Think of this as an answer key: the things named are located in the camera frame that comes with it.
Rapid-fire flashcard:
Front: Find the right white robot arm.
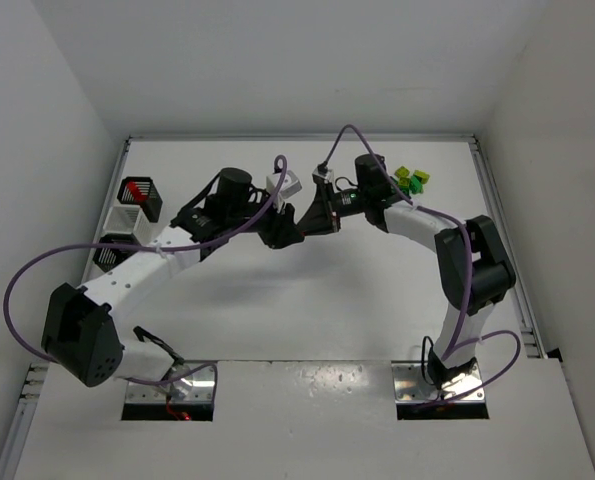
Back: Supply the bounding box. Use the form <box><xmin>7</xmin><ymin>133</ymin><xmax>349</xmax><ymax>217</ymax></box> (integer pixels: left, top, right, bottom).
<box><xmin>298</xmin><ymin>154</ymin><xmax>516</xmax><ymax>387</ymax></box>

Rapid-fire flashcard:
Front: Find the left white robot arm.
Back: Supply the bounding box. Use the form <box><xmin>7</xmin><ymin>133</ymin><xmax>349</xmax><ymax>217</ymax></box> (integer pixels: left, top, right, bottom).
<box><xmin>41</xmin><ymin>167</ymin><xmax>303</xmax><ymax>388</ymax></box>

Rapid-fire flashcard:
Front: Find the yellow-green lego brick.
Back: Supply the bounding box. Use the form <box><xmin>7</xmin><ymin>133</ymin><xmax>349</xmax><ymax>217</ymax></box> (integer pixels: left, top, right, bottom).
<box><xmin>394</xmin><ymin>166</ymin><xmax>410</xmax><ymax>190</ymax></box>

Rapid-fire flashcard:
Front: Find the green lego brick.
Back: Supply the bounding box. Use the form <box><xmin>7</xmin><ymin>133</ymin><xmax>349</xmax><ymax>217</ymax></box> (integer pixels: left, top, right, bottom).
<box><xmin>409</xmin><ymin>170</ymin><xmax>430</xmax><ymax>195</ymax></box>

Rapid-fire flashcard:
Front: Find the black slotted container far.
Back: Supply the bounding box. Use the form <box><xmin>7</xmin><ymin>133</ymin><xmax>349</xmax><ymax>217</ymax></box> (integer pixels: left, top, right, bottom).
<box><xmin>116</xmin><ymin>176</ymin><xmax>163</xmax><ymax>223</ymax></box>

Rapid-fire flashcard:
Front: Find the black slotted container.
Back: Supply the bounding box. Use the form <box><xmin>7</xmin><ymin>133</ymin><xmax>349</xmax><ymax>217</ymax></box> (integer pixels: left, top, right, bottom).
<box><xmin>93</xmin><ymin>233</ymin><xmax>139</xmax><ymax>273</ymax></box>
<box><xmin>116</xmin><ymin>176</ymin><xmax>163</xmax><ymax>223</ymax></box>

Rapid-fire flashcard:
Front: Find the white slotted container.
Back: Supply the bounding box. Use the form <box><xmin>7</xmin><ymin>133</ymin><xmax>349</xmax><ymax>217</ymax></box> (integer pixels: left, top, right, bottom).
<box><xmin>102</xmin><ymin>205</ymin><xmax>153</xmax><ymax>245</ymax></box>

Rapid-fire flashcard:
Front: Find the black slotted container near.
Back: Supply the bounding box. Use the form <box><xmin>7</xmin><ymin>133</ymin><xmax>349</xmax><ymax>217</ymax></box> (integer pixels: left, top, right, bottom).
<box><xmin>93</xmin><ymin>233</ymin><xmax>139</xmax><ymax>273</ymax></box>

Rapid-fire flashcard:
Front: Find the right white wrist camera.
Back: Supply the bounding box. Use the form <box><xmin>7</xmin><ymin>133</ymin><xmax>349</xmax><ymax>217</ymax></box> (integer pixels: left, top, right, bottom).
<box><xmin>312</xmin><ymin>165</ymin><xmax>335</xmax><ymax>185</ymax></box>

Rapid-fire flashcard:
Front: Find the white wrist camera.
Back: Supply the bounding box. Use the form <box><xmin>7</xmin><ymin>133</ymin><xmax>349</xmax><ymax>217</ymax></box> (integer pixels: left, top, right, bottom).
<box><xmin>312</xmin><ymin>165</ymin><xmax>335</xmax><ymax>185</ymax></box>
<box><xmin>266</xmin><ymin>170</ymin><xmax>302</xmax><ymax>200</ymax></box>

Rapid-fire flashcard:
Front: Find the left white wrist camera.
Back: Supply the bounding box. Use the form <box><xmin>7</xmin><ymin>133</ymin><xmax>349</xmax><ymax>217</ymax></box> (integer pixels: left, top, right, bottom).
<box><xmin>266</xmin><ymin>170</ymin><xmax>302</xmax><ymax>200</ymax></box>

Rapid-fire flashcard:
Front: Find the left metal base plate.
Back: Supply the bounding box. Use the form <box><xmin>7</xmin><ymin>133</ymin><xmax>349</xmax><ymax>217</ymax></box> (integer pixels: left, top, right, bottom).
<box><xmin>124</xmin><ymin>362</ymin><xmax>218</xmax><ymax>406</ymax></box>

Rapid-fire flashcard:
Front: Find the metal base plate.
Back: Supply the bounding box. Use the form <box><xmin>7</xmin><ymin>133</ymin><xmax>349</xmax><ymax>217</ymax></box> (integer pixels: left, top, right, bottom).
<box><xmin>391</xmin><ymin>362</ymin><xmax>485</xmax><ymax>405</ymax></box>
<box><xmin>124</xmin><ymin>362</ymin><xmax>218</xmax><ymax>406</ymax></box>

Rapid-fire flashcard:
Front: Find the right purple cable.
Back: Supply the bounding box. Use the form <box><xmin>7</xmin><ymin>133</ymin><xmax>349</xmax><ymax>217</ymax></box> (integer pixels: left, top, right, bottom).
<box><xmin>317</xmin><ymin>123</ymin><xmax>523</xmax><ymax>404</ymax></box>

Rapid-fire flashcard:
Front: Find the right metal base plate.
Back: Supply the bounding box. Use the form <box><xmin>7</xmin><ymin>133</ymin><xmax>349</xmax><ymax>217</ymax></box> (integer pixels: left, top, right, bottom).
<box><xmin>391</xmin><ymin>362</ymin><xmax>485</xmax><ymax>405</ymax></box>

